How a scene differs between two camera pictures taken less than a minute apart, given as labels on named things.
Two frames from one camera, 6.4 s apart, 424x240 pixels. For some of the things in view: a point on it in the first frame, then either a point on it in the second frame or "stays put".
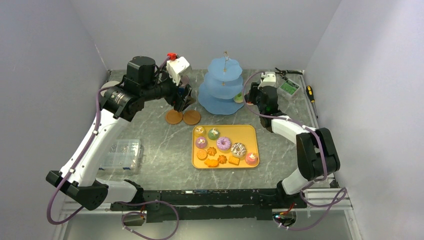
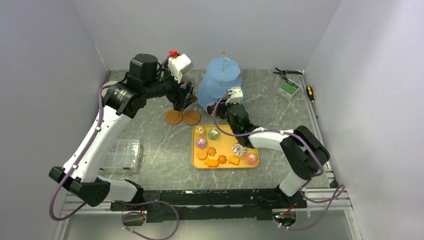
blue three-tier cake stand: [221, 82] stays put
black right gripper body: [254, 97] -> [223, 112]
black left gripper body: [171, 95] stays put
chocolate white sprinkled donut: [238, 150] stays put
